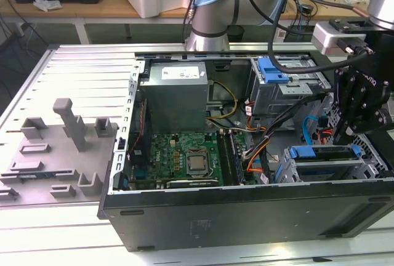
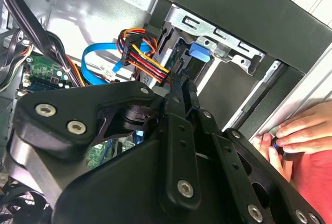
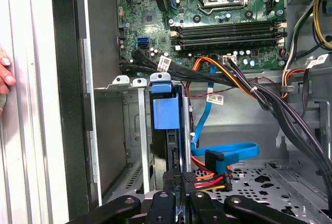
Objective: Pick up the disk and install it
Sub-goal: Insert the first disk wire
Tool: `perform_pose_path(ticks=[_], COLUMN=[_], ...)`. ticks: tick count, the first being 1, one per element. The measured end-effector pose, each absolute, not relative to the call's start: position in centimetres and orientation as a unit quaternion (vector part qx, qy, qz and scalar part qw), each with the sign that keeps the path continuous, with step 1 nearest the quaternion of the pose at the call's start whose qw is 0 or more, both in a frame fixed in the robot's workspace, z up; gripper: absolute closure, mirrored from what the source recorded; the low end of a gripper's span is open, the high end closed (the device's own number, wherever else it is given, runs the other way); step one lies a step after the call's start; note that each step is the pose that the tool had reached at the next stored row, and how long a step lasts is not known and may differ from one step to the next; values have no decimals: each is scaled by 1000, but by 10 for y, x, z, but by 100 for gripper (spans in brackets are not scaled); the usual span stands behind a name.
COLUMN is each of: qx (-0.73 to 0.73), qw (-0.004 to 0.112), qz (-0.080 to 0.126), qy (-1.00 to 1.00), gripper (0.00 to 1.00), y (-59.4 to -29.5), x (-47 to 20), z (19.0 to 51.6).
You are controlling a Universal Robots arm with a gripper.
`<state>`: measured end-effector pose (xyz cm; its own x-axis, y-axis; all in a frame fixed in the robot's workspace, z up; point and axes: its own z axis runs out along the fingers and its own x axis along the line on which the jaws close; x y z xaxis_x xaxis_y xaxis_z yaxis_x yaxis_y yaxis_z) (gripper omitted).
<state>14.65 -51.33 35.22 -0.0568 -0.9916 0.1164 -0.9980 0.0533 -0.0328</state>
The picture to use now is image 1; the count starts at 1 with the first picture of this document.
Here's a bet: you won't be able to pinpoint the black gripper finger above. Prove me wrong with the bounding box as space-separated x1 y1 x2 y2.
346 93 393 145
334 68 367 146

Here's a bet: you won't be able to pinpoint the orange power wire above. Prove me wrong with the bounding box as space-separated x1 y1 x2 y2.
316 115 335 140

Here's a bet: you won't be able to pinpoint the blue data wire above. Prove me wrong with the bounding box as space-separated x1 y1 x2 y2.
302 111 320 147

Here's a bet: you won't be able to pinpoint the metal disk bay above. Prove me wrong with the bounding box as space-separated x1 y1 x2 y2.
272 143 388 184

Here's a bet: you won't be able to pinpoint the metal optical drive cage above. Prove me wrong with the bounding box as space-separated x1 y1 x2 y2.
248 57 332 119

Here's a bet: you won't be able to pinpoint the blue drive latch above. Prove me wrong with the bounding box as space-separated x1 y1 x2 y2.
257 57 292 84

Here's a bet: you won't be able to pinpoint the black mesh bin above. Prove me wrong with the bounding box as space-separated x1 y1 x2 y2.
228 25 244 44

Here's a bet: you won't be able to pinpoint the black PC case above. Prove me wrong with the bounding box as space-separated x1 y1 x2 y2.
97 49 394 253

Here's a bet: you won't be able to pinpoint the silver CPU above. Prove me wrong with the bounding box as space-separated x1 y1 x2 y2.
188 155 207 171

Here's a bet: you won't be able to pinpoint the CPU socket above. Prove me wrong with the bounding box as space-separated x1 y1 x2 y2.
183 148 214 179

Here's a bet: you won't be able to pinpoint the grey power supply unit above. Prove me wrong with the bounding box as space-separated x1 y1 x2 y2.
139 62 211 135

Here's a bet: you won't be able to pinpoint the black graphics card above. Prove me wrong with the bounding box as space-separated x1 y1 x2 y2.
165 178 220 190

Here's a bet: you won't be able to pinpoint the green motherboard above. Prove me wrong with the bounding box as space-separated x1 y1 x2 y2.
127 130 247 190

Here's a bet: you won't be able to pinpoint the grey parts rack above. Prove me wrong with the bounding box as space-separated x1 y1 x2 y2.
0 98 120 208

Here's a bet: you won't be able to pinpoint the wooden desk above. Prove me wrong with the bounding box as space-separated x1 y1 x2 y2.
0 0 394 45

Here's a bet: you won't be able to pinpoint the crumpled white paper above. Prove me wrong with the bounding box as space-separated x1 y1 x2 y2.
32 0 64 13

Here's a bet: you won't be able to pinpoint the black cable bundle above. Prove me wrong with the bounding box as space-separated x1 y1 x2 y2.
244 91 332 159

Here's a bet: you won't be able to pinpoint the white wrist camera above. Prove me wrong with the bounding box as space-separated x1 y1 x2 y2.
312 21 368 55

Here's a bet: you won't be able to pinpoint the yellow power wires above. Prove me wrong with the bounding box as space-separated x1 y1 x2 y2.
206 80 238 122

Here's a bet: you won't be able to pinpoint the orange yellow wire bundle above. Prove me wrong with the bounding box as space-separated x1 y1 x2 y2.
244 138 271 175

